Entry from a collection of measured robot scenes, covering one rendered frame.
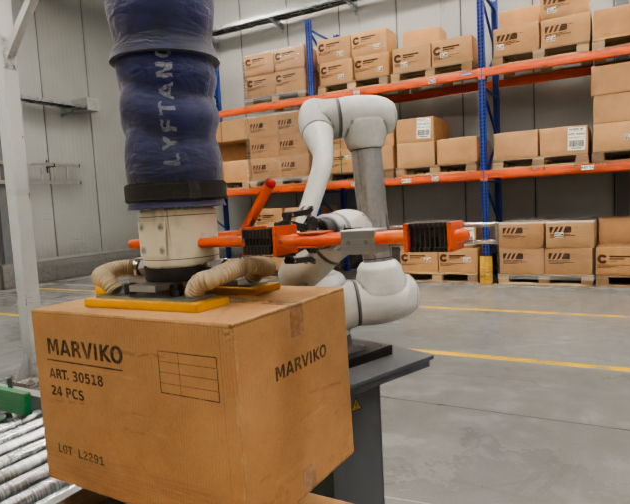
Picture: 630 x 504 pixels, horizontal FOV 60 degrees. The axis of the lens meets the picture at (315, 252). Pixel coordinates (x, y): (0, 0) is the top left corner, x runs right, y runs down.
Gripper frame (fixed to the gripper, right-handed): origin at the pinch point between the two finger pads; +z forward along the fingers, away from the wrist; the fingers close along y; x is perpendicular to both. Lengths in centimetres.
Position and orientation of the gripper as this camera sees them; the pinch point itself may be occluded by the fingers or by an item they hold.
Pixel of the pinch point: (276, 239)
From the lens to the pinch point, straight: 112.4
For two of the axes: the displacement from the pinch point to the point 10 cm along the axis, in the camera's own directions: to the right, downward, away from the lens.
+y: 0.5, 9.9, 0.9
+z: -4.9, 1.0, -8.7
